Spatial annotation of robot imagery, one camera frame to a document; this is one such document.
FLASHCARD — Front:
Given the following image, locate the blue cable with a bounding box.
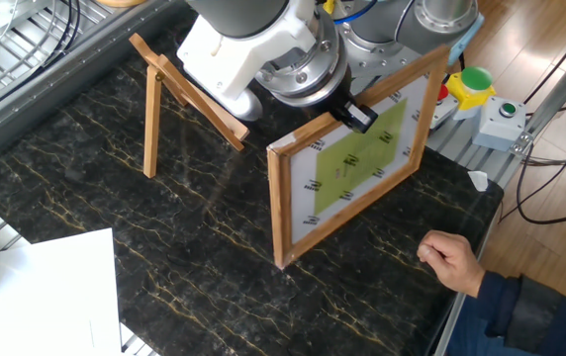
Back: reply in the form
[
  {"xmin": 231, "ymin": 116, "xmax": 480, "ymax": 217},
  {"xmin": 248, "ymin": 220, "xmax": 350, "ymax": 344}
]
[{"xmin": 332, "ymin": 0, "xmax": 379, "ymax": 26}]

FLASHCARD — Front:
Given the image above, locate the grey box red button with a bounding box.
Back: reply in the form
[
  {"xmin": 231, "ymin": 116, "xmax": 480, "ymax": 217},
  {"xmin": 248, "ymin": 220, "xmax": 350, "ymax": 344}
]
[{"xmin": 428, "ymin": 82, "xmax": 460, "ymax": 132}]

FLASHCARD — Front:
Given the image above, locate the thin floor cable bundle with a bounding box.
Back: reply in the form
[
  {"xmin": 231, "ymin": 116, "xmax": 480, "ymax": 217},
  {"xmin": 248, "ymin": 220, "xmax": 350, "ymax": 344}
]
[{"xmin": 519, "ymin": 153, "xmax": 566, "ymax": 179}]

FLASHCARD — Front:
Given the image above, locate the wooden easel stand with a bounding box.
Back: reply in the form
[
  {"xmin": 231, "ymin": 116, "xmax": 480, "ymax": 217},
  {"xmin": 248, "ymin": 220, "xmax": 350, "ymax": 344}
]
[{"xmin": 128, "ymin": 32, "xmax": 251, "ymax": 180}]

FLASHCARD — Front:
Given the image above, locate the person's right hand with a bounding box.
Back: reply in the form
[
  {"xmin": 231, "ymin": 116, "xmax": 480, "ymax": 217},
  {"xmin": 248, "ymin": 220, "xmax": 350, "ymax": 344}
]
[{"xmin": 416, "ymin": 228, "xmax": 487, "ymax": 300}]

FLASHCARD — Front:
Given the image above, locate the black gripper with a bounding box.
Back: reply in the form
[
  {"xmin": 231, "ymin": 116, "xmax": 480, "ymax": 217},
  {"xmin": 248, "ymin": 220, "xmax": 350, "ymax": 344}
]
[{"xmin": 312, "ymin": 80, "xmax": 380, "ymax": 134}]

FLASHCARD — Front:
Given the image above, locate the blue jeans leg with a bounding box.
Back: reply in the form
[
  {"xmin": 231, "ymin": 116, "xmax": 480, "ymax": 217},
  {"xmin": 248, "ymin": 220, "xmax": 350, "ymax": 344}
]
[{"xmin": 448, "ymin": 295, "xmax": 529, "ymax": 356}]

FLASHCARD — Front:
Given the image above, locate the white tape scrap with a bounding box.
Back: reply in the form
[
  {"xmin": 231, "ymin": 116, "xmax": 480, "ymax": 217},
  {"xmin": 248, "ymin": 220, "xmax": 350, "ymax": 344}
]
[{"xmin": 467, "ymin": 170, "xmax": 490, "ymax": 194}]

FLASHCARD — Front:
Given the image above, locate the black floor cable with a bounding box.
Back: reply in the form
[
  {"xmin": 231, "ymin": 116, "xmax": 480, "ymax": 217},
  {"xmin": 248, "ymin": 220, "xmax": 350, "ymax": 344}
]
[{"xmin": 498, "ymin": 126, "xmax": 566, "ymax": 226}]

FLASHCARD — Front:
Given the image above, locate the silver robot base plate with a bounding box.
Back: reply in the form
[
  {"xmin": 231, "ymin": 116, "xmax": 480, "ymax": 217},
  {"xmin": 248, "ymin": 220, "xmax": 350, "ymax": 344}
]
[{"xmin": 339, "ymin": 22, "xmax": 413, "ymax": 95}]

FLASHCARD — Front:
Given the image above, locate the grey aluminium post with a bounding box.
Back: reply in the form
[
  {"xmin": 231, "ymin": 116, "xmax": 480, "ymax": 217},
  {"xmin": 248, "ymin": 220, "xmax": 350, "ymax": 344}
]
[{"xmin": 509, "ymin": 29, "xmax": 566, "ymax": 157}]

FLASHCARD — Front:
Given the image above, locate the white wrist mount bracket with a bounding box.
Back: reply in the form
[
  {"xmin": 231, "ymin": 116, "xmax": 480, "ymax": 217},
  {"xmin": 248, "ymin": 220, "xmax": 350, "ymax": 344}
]
[{"xmin": 176, "ymin": 0, "xmax": 318, "ymax": 103}]

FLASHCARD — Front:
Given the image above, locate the grey box green button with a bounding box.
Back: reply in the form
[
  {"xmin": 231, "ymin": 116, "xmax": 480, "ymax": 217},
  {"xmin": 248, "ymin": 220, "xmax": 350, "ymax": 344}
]
[{"xmin": 471, "ymin": 96, "xmax": 528, "ymax": 152}]

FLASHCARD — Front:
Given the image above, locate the white paper sheet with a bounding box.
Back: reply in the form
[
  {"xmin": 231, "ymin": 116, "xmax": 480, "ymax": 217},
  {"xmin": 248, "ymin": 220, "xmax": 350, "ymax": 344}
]
[
  {"xmin": 0, "ymin": 226, "xmax": 124, "ymax": 356},
  {"xmin": 0, "ymin": 236, "xmax": 33, "ymax": 294}
]

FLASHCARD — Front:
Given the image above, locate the round wooden stand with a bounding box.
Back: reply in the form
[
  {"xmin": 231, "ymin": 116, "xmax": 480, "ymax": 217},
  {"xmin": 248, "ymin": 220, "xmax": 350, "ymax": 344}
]
[{"xmin": 95, "ymin": 0, "xmax": 148, "ymax": 9}]

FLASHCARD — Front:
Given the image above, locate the yellow box green mushroom button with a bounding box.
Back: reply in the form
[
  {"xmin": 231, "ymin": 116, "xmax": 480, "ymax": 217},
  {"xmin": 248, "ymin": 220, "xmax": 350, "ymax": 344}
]
[{"xmin": 444, "ymin": 65, "xmax": 498, "ymax": 122}]

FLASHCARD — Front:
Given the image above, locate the black cable bundle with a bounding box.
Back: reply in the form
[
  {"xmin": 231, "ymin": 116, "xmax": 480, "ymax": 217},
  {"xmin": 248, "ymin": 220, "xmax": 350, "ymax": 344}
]
[{"xmin": 0, "ymin": 0, "xmax": 83, "ymax": 125}]

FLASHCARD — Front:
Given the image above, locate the wooden photo frame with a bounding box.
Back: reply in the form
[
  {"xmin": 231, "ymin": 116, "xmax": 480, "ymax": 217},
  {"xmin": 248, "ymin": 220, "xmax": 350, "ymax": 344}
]
[{"xmin": 266, "ymin": 44, "xmax": 451, "ymax": 271}]

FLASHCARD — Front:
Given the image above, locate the person's right forearm dark sleeve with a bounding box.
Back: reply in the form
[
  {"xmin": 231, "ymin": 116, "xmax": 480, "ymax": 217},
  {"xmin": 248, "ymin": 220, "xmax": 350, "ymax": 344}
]
[{"xmin": 475, "ymin": 270, "xmax": 566, "ymax": 356}]

